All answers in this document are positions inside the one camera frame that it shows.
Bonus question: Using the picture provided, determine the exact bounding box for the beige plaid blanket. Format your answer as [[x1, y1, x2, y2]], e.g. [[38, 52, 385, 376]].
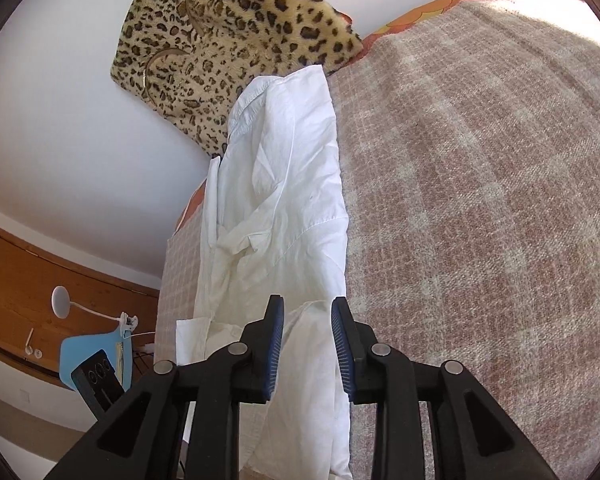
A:
[[157, 0, 600, 480]]

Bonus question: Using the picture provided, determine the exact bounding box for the blue chair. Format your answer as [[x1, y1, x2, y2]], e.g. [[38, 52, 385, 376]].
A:
[[60, 327, 133, 391]]

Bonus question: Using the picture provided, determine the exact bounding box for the white door handle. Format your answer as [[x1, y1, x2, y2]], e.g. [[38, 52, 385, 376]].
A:
[[24, 328, 43, 359]]

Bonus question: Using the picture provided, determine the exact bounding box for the white lamp cable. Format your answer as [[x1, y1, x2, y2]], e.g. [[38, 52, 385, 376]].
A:
[[130, 330, 157, 353]]

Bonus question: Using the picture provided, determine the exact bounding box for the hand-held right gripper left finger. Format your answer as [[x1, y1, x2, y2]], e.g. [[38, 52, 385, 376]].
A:
[[45, 296, 285, 480]]

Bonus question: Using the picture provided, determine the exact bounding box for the leopard print pillow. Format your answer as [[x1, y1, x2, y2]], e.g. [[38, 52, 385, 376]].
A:
[[110, 0, 365, 158]]

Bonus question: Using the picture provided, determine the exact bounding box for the wooden door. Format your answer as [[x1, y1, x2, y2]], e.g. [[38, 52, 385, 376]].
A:
[[0, 215, 161, 386]]

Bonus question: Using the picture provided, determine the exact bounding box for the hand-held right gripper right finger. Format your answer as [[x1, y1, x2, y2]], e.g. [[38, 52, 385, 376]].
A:
[[331, 297, 558, 480]]

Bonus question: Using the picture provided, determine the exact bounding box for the white clip lamp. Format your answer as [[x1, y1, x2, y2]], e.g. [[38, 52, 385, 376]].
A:
[[51, 286, 141, 336]]

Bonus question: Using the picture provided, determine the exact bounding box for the orange floral bed sheet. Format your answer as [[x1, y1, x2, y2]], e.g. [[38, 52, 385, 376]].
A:
[[174, 0, 566, 233]]

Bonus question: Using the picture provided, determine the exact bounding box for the white shirt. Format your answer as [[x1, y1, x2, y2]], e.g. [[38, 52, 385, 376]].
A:
[[176, 66, 355, 480]]

